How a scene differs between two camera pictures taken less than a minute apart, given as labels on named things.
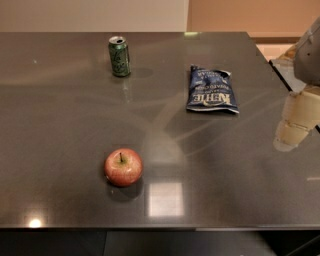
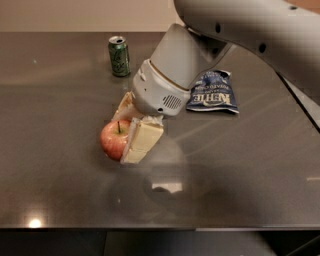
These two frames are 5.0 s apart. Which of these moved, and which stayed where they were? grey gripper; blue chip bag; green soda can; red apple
Moved: grey gripper; red apple
Stayed: blue chip bag; green soda can
